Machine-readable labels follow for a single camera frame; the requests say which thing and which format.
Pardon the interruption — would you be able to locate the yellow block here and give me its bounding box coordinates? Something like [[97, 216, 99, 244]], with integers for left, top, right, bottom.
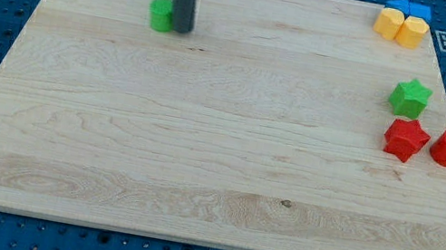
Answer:
[[373, 7, 405, 41], [394, 15, 430, 49]]

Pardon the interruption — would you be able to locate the green star block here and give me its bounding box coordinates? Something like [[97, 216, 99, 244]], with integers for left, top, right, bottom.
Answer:
[[388, 78, 433, 120]]

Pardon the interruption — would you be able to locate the left yellow block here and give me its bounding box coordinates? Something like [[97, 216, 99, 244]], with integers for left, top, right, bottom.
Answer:
[[373, 7, 405, 41]]

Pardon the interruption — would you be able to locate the green cylinder block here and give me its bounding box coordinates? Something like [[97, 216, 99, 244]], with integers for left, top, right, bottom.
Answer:
[[149, 0, 173, 33]]

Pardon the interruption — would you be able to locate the red star block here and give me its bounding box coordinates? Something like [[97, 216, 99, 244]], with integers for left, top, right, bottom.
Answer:
[[383, 119, 431, 163]]

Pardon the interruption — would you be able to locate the right yellow block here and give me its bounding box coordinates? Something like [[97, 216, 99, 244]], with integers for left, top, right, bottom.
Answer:
[[394, 15, 430, 49]]

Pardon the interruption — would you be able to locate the left blue block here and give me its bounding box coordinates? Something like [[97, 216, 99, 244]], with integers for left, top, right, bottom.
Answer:
[[385, 0, 411, 17]]

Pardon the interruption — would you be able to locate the blue block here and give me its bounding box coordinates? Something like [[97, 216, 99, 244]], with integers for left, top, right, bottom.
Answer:
[[385, 0, 411, 17], [408, 1, 432, 24]]

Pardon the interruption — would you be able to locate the right blue block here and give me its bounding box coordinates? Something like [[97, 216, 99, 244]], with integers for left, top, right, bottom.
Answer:
[[408, 1, 432, 24]]

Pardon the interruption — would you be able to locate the wooden board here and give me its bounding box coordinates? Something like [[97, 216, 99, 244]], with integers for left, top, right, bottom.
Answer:
[[0, 0, 446, 250]]

